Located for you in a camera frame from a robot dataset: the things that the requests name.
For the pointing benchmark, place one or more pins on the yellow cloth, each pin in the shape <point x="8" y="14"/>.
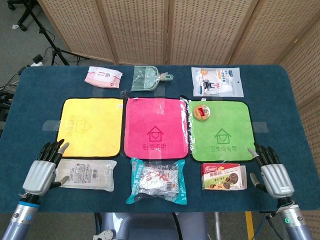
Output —
<point x="91" y="127"/>

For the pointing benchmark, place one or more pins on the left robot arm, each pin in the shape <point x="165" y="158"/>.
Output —
<point x="20" y="217"/>

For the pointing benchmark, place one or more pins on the small round tin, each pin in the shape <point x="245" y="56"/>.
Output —
<point x="202" y="112"/>

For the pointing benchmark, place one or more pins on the black tripod stand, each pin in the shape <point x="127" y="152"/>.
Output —
<point x="47" y="37"/>

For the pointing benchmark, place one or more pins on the white disposable gloves bag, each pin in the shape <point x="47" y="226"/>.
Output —
<point x="216" y="81"/>

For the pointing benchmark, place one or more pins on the red green chocolate biscuit box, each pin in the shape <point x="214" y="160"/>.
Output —
<point x="223" y="176"/>

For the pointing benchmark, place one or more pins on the black office chair base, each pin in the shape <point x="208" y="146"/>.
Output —
<point x="18" y="15"/>

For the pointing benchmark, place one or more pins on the clear white packet with barcode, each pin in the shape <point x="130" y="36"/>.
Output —
<point x="85" y="175"/>

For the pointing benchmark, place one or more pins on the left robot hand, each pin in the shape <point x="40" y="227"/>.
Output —
<point x="40" y="176"/>

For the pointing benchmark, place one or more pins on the green mini dustpan set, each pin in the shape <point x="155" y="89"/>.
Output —
<point x="146" y="78"/>

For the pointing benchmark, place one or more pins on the green cloth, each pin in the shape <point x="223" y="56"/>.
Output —
<point x="222" y="131"/>

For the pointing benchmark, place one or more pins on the grey robot torso base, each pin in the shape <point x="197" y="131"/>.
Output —
<point x="150" y="226"/>

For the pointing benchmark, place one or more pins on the pink cloth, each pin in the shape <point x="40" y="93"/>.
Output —
<point x="156" y="127"/>

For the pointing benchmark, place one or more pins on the blue table cover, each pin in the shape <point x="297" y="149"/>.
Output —
<point x="160" y="138"/>

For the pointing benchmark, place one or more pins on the white power strip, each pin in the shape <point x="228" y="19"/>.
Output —
<point x="37" y="61"/>

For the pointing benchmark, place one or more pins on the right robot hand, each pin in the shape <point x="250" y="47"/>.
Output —
<point x="275" y="176"/>

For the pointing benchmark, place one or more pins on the teal snack bag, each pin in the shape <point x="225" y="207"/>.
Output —
<point x="156" y="182"/>

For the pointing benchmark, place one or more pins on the pink wet wipes pack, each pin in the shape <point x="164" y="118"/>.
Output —
<point x="103" y="77"/>

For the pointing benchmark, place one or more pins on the wicker folding screen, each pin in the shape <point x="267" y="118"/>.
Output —
<point x="175" y="30"/>

